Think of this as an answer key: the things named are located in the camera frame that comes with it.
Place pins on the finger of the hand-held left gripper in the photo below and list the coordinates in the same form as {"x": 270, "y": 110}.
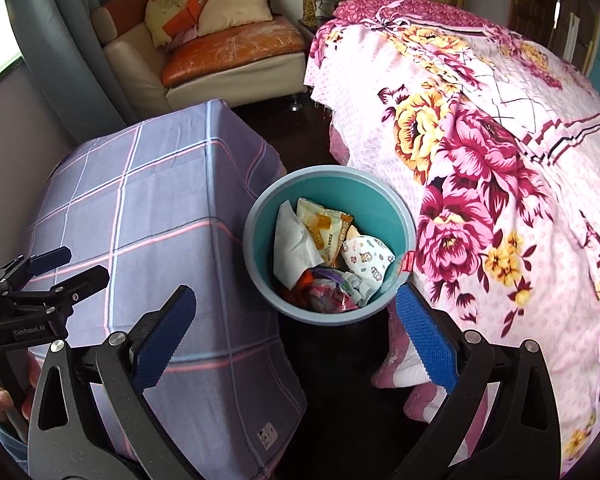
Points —
{"x": 50, "y": 259}
{"x": 85, "y": 280}

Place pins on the pink wafer packet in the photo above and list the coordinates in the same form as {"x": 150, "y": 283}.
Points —
{"x": 330, "y": 297}

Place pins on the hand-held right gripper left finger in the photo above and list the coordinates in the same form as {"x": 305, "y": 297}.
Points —
{"x": 165, "y": 340}

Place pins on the orange red wrapper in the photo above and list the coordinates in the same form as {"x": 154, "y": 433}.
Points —
{"x": 307, "y": 280}

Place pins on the white tissue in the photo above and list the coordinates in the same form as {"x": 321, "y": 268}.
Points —
{"x": 292, "y": 250}

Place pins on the yellow orange plush toy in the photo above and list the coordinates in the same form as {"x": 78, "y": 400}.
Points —
{"x": 172, "y": 10}

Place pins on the cream bread packet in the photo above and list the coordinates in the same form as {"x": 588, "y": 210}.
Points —
{"x": 325, "y": 232}

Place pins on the orange seat cushion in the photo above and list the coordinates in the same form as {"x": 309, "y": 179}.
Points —
{"x": 230, "y": 45}

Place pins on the pink floral blanket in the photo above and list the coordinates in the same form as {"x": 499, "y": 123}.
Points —
{"x": 480, "y": 160}

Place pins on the window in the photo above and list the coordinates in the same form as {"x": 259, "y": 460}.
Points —
{"x": 0, "y": 50}

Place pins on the purple clear plastic wrapper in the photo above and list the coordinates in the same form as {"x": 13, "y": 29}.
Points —
{"x": 332, "y": 275}

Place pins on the grey curtain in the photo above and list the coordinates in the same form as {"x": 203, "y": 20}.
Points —
{"x": 75, "y": 35}

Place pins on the beige pillow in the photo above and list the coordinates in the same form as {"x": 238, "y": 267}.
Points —
{"x": 235, "y": 7}

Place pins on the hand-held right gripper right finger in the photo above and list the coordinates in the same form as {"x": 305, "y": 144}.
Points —
{"x": 425, "y": 340}

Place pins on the bedside table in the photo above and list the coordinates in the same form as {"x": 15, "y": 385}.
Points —
{"x": 312, "y": 25}

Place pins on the cream sofa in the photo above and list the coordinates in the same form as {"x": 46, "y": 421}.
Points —
{"x": 135, "y": 70}

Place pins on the dark carved wooden cabinet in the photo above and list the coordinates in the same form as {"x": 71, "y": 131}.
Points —
{"x": 545, "y": 0}

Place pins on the teal trash bin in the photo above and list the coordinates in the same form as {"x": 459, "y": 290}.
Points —
{"x": 375, "y": 210}

